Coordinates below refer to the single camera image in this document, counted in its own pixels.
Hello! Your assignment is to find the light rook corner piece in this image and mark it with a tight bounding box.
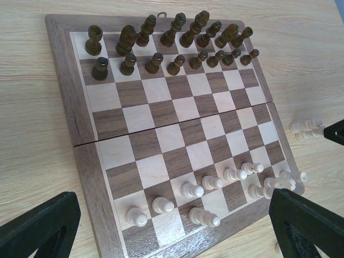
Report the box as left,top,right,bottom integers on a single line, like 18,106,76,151
279,170,308,183

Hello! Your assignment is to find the light wooden chess piece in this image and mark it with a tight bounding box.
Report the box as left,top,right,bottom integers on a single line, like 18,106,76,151
224,168,248,182

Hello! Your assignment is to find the dark bishop piece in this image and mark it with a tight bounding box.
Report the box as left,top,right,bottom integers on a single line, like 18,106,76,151
136,15,156,47
196,21,222,48

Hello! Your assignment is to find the light piece board left edge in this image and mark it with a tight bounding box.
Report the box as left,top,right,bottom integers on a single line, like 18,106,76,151
181,183,204,199

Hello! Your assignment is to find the light pawn off board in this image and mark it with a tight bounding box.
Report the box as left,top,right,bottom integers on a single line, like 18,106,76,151
152,197,175,213
189,207,221,227
126,207,148,227

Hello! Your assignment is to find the light knight piece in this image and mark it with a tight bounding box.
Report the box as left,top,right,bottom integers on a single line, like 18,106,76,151
264,177,296,191

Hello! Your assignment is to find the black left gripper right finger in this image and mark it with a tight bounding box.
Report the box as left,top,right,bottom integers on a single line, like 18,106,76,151
269,189,343,257

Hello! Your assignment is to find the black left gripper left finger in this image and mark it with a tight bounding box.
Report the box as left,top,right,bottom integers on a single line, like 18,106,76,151
1,191,81,257

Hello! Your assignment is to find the dark wooden chess piece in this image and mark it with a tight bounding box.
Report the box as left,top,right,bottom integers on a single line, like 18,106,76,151
240,49,260,66
189,51,208,70

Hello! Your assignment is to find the dark king piece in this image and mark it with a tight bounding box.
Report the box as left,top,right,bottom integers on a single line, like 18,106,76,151
180,10,210,48

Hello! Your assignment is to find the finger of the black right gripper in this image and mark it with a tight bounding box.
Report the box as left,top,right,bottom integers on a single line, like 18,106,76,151
323,120,344,146

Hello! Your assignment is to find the light piece right of board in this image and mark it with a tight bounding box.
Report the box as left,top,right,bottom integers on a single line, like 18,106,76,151
289,118,323,133
295,126,326,141

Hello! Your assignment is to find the wooden chess board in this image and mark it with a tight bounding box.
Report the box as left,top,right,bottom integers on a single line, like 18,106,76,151
45,15,299,257

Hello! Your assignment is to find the light piece on board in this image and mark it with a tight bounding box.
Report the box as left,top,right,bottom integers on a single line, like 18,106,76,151
241,162,264,175
248,185,274,199
202,175,224,190

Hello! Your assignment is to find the dark rook corner piece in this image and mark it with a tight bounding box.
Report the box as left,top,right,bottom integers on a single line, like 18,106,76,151
85,25,103,56

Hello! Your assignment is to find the dark pawn piece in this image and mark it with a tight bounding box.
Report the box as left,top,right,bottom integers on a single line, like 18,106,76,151
120,54,137,76
167,55,185,76
91,57,109,81
206,50,225,68
145,52,163,74
222,49,241,66

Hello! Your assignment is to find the dark knight piece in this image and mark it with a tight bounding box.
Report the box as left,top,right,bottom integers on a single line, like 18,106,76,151
214,24,239,48
116,25,138,56

